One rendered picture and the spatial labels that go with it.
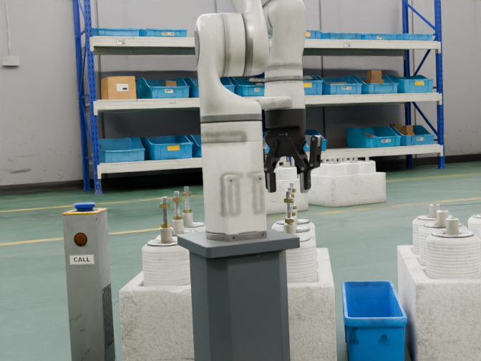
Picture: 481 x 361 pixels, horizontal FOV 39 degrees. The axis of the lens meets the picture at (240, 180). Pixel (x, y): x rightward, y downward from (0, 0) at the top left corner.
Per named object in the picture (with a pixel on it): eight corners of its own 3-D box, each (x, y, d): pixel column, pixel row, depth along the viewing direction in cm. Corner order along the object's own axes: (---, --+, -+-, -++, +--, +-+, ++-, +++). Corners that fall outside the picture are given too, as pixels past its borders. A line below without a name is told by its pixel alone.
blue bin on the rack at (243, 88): (222, 100, 662) (220, 79, 660) (257, 99, 676) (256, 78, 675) (241, 97, 616) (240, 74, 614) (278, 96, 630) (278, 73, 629)
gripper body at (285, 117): (314, 104, 125) (316, 155, 126) (274, 107, 130) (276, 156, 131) (295, 104, 119) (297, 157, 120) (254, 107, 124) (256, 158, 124)
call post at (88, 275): (105, 370, 133) (96, 213, 130) (71, 370, 133) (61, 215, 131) (116, 358, 140) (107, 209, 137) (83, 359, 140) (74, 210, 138)
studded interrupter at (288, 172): (295, 198, 384) (293, 151, 382) (279, 199, 387) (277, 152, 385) (299, 197, 393) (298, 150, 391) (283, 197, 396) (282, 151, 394)
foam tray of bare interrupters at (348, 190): (386, 201, 412) (385, 172, 410) (332, 207, 395) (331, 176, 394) (349, 198, 447) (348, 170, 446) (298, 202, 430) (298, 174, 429)
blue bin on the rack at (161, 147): (138, 160, 630) (137, 137, 629) (177, 157, 645) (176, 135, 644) (153, 160, 584) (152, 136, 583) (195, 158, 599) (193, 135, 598)
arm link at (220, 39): (195, 8, 94) (202, 131, 95) (262, 7, 95) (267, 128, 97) (191, 19, 103) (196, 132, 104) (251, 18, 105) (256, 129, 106)
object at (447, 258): (487, 339, 120) (485, 238, 118) (431, 339, 121) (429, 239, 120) (476, 324, 129) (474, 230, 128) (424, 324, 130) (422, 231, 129)
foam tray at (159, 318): (337, 385, 120) (334, 285, 118) (123, 386, 124) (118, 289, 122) (330, 323, 158) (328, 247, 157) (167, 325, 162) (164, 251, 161)
